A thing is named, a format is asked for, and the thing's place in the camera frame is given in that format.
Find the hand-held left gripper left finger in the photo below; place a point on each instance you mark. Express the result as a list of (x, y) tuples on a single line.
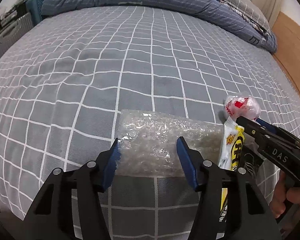
[(111, 165)]

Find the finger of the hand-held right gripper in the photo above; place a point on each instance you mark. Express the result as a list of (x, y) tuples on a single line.
[(250, 127), (266, 125)]

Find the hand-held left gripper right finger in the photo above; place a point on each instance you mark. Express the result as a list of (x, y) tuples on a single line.
[(187, 165)]

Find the white red plastic bag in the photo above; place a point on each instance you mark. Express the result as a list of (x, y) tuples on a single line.
[(242, 106)]

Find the yellow and white snack packet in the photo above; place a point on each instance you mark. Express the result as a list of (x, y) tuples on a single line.
[(233, 145)]

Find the clear bubble wrap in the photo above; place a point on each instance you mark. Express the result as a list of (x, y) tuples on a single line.
[(160, 142)]

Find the person's right hand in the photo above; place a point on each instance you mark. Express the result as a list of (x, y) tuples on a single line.
[(296, 195)]

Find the brown wooden headboard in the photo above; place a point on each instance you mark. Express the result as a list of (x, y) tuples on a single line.
[(295, 45)]

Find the grey plaid bed sheet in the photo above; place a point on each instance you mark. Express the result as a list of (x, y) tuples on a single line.
[(115, 67)]

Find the grey plaid pillow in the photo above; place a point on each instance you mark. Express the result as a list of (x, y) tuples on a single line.
[(240, 0)]

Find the grey storage basket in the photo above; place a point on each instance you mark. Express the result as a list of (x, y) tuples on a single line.
[(7, 37)]

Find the blue plastic chair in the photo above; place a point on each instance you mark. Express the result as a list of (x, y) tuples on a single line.
[(35, 6)]

